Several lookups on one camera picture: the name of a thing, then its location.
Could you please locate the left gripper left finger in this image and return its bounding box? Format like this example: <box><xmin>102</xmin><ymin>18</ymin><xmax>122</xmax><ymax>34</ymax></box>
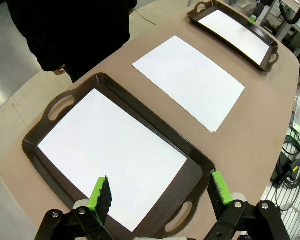
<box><xmin>34</xmin><ymin>175</ymin><xmax>116</xmax><ymax>240</ymax></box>

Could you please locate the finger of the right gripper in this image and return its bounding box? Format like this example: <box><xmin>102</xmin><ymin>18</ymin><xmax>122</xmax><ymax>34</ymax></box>
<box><xmin>248</xmin><ymin>2</ymin><xmax>266</xmax><ymax>25</ymax></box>

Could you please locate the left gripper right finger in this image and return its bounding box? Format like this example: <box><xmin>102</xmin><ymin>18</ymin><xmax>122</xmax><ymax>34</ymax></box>
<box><xmin>204</xmin><ymin>171</ymin><xmax>291</xmax><ymax>240</ymax></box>

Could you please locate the white A4 paper sheet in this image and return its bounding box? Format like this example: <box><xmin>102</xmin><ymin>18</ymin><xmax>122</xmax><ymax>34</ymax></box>
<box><xmin>197</xmin><ymin>9</ymin><xmax>270</xmax><ymax>66</ymax></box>
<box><xmin>37</xmin><ymin>88</ymin><xmax>188</xmax><ymax>233</ymax></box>

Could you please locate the black-sleeved right forearm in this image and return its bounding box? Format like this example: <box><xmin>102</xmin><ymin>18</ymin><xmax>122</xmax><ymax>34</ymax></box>
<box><xmin>27</xmin><ymin>34</ymin><xmax>66</xmax><ymax>73</ymax></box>

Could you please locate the person's right hand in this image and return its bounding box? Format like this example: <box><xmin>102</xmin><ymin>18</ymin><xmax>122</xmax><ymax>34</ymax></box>
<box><xmin>52</xmin><ymin>64</ymin><xmax>66</xmax><ymax>76</ymax></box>

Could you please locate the brown plastic serving tray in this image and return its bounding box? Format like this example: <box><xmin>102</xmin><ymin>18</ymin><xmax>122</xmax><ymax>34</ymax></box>
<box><xmin>186</xmin><ymin>0</ymin><xmax>280</xmax><ymax>73</ymax></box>
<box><xmin>21</xmin><ymin>72</ymin><xmax>217</xmax><ymax>240</ymax></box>

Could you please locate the grey handheld control device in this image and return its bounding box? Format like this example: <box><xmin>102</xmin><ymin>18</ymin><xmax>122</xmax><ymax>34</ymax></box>
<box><xmin>288</xmin><ymin>147</ymin><xmax>300</xmax><ymax>181</ymax></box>

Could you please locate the white A4 paper stack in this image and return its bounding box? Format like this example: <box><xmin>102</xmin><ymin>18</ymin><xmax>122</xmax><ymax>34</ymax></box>
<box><xmin>131</xmin><ymin>35</ymin><xmax>246</xmax><ymax>134</ymax></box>

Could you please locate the person in black jacket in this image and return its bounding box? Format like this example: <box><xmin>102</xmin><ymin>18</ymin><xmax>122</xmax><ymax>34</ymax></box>
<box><xmin>6</xmin><ymin>0</ymin><xmax>138</xmax><ymax>83</ymax></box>

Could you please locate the black braided cable sleeve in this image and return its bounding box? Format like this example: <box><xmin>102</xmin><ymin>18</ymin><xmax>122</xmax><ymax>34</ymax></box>
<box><xmin>278</xmin><ymin>0</ymin><xmax>300</xmax><ymax>26</ymax></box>

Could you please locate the aluminium profile frame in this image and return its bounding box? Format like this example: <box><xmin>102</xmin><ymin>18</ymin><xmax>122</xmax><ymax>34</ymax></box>
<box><xmin>277</xmin><ymin>14</ymin><xmax>300</xmax><ymax>58</ymax></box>

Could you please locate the black coiled cable bundle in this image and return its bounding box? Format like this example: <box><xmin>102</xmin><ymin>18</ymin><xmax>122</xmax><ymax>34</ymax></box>
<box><xmin>269</xmin><ymin>134</ymin><xmax>300</xmax><ymax>213</ymax></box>

